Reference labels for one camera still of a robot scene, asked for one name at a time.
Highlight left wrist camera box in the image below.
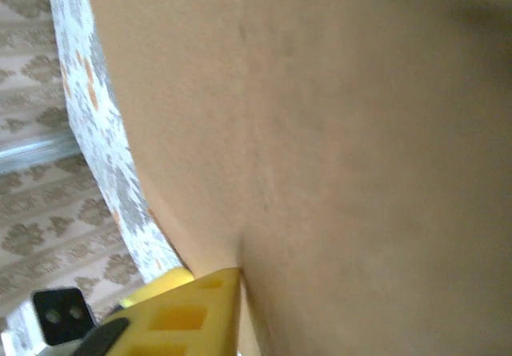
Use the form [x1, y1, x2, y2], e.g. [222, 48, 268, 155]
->
[31, 286, 96, 347]

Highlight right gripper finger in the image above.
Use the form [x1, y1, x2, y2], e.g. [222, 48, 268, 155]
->
[81, 266, 246, 356]

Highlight brown cardboard paper box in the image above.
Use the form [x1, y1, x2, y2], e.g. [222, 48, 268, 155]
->
[81, 0, 512, 356]

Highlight floral table cloth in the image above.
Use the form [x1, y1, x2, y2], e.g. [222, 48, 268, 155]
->
[6, 0, 198, 356]

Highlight aluminium corner post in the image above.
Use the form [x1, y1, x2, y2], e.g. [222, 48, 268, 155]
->
[0, 136, 80, 174]

